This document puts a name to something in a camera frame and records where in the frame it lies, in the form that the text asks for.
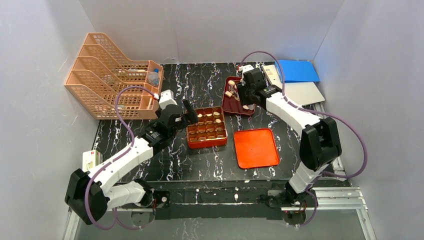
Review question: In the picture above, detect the orange box lid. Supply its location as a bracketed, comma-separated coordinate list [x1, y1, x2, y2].
[233, 128, 280, 169]

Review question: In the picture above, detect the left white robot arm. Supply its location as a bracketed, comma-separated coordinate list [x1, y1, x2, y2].
[64, 99, 199, 225]

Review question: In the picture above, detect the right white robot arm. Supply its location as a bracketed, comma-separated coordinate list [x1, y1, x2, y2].
[236, 65, 342, 204]

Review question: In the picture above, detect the orange chocolate box with tray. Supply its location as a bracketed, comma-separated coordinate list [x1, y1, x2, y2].
[186, 106, 228, 149]

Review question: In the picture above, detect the dark red chocolate tray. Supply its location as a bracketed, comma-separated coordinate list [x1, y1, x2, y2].
[221, 76, 255, 116]

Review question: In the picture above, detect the small bottle with blue cap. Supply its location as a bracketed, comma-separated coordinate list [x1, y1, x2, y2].
[146, 68, 160, 87]

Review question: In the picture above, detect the blue folder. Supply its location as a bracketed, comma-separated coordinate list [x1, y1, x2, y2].
[278, 60, 320, 83]

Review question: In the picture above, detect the white board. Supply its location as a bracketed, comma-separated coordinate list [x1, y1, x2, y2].
[262, 64, 325, 106]

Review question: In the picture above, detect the peach plastic file rack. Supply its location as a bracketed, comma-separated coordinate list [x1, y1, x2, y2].
[64, 32, 164, 120]

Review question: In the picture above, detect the small white red box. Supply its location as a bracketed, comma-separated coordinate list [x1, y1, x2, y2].
[82, 150, 103, 172]

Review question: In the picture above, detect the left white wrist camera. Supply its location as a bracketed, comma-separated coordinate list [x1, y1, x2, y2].
[158, 89, 177, 109]

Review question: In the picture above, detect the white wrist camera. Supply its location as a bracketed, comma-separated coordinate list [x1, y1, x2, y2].
[239, 64, 255, 74]
[158, 89, 177, 109]

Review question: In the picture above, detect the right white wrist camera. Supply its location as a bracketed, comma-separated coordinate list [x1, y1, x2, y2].
[239, 64, 255, 74]

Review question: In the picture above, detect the aluminium base frame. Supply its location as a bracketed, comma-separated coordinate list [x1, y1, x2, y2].
[62, 102, 377, 240]

